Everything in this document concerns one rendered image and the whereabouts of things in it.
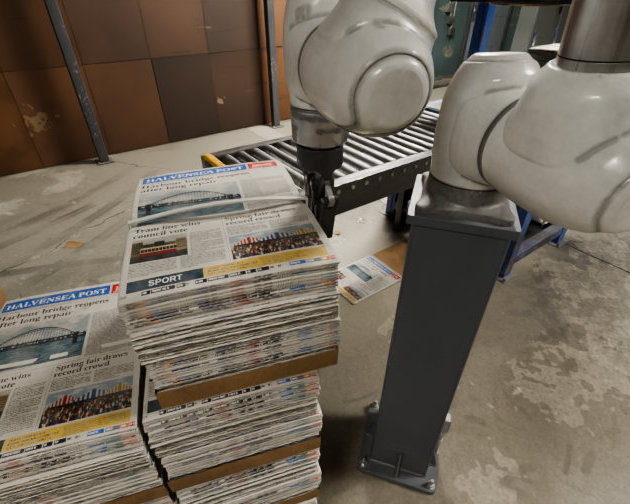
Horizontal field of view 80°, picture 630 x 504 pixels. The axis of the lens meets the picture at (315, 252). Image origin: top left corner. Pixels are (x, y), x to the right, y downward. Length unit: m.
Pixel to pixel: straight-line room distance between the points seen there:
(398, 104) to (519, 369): 1.66
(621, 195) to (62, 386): 0.84
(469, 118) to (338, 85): 0.36
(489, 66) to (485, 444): 1.31
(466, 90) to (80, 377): 0.80
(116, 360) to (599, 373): 1.87
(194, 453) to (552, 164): 0.70
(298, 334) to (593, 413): 1.52
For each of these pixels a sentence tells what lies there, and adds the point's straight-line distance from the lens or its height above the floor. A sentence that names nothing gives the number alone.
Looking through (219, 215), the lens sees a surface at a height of 1.06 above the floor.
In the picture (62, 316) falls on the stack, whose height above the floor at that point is 0.83.
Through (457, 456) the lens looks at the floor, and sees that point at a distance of 1.60.
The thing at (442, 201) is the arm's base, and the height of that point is 1.02.
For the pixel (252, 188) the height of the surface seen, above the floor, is 1.06.
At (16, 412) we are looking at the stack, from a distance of 0.78.
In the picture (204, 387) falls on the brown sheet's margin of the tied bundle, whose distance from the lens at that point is 0.63.
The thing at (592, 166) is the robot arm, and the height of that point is 1.19.
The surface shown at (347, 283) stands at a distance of 2.11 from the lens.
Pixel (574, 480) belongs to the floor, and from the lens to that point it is 1.72.
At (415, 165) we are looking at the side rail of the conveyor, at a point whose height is 0.78.
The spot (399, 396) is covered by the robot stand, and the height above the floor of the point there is 0.41.
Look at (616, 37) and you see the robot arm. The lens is 0.57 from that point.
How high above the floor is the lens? 1.36
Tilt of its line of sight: 35 degrees down
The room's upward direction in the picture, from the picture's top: straight up
